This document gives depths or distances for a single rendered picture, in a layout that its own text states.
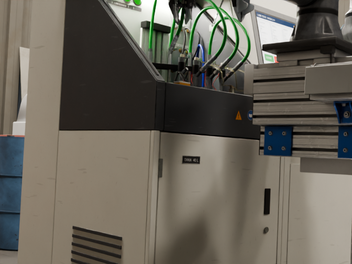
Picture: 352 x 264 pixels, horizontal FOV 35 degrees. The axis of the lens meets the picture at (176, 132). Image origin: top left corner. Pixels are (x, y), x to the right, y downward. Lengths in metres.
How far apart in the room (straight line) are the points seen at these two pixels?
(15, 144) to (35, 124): 1.62
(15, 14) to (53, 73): 10.10
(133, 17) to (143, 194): 0.93
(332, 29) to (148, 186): 0.74
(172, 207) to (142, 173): 0.15
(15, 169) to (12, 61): 8.29
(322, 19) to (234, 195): 0.77
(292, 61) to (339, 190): 1.15
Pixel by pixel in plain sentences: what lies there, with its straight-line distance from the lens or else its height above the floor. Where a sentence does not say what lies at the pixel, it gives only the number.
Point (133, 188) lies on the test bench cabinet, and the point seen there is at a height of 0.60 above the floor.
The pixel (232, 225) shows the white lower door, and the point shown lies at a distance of 2.06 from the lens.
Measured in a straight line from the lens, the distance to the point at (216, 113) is 1.97.
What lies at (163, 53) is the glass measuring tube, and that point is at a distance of 2.50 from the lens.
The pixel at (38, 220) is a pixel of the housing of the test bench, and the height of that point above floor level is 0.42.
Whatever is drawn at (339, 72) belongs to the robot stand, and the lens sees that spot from 1.39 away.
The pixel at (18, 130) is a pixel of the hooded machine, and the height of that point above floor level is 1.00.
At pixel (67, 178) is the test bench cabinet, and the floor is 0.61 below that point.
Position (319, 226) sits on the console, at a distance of 2.53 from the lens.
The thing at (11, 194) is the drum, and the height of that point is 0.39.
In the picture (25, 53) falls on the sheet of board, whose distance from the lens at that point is 12.35.
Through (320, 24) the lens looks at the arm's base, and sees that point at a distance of 1.59.
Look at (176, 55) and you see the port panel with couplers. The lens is 2.59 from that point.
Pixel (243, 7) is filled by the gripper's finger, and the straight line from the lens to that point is 2.02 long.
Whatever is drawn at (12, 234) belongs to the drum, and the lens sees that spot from 4.05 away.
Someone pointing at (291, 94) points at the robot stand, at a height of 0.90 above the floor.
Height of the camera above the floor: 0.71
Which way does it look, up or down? 2 degrees up
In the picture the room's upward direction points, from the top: 3 degrees clockwise
